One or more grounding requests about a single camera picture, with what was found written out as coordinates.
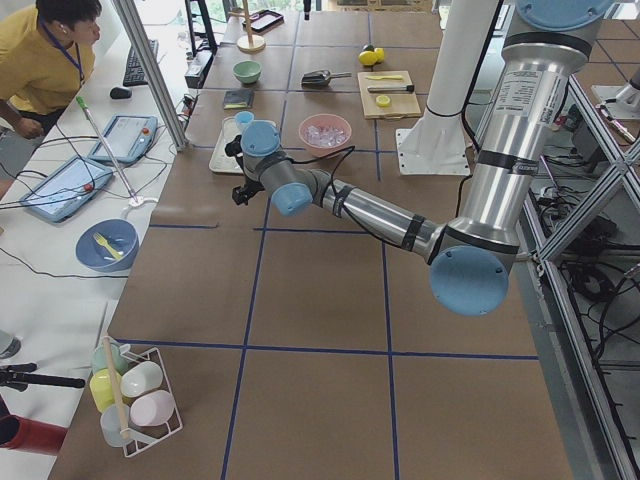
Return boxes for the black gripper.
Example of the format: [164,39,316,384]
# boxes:
[225,134,263,205]

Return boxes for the metal ice scoop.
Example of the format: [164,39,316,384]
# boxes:
[301,70,352,88]

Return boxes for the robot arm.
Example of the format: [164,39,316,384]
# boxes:
[226,1,609,316]

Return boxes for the light blue cup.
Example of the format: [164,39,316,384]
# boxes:
[234,111,255,131]

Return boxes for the clear ice cubes pile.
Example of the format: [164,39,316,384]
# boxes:
[303,125,348,149]

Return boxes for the white cup in rack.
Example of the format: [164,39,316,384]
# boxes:
[120,361,163,398]

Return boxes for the green cup in rack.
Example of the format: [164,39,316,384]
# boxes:
[91,342,129,375]

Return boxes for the pink cup in rack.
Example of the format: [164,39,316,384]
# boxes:
[130,390,175,427]

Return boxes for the yellow cup in rack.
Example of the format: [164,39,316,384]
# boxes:
[89,368,115,413]

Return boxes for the grey-blue cup in rack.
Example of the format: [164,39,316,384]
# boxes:
[100,404,132,447]

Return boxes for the white serving tray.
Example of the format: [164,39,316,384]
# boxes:
[208,117,277,175]

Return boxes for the wooden paper towel stand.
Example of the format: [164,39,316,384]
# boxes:
[236,0,266,54]

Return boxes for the yellow lemon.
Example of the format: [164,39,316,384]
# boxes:
[358,50,378,67]
[374,47,386,63]

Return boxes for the green ceramic bowl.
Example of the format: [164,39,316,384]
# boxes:
[233,60,262,85]

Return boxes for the dark grey folded cloth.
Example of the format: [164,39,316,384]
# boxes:
[223,89,254,110]

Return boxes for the yellow plastic knife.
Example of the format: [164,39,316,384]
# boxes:
[365,75,404,81]

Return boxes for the pink bowl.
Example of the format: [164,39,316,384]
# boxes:
[298,113,352,157]

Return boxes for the metal muddler bar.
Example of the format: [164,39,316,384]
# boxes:
[366,84,415,94]

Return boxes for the lemon half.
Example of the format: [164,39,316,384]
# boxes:
[375,95,391,108]

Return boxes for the far teach pendant tablet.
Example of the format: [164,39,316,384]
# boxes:
[102,115,158,165]

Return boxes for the teach pendant tablet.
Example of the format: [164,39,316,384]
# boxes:
[102,115,158,165]
[19,156,113,223]

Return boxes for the wooden cutting board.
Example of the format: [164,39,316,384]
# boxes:
[357,70,422,119]

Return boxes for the blue bowl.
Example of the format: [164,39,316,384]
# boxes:
[75,218,139,273]

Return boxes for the yellow plastic fork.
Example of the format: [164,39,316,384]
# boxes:
[93,232,122,261]

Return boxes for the black keyboard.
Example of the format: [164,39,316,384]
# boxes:
[122,46,148,87]

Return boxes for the black computer mouse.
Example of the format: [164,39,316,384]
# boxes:
[109,86,132,100]

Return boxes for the near teach pendant tablet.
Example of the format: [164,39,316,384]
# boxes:
[19,156,113,223]

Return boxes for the metal rod with green tip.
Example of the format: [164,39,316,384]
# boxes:
[75,95,138,207]

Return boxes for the person in yellow shirt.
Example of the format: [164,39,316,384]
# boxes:
[0,0,104,196]

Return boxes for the black tripod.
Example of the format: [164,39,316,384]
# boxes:
[1,363,86,392]

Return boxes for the red cylinder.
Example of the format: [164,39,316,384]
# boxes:
[1,415,67,455]

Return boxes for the aluminium frame post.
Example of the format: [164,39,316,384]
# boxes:
[112,0,188,152]

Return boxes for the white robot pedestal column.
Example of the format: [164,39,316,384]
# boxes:
[396,0,502,175]

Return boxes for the white wire cup rack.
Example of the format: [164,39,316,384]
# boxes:
[100,336,183,458]

